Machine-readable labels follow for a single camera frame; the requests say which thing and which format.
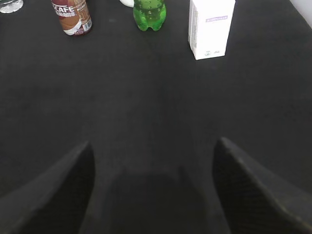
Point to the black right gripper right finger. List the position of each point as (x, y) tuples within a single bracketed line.
[(254, 199)]

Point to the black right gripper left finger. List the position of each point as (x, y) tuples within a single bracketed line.
[(55, 202)]

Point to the brown coffee drink bottle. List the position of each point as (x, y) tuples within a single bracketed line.
[(73, 16)]

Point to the green sprite bottle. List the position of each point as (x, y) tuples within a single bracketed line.
[(149, 14)]

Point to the white cup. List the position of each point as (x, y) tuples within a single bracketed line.
[(128, 3)]

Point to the white carton box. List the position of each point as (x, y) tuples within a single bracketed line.
[(209, 27)]

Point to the clear water bottle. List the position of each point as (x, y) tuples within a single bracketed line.
[(10, 6)]

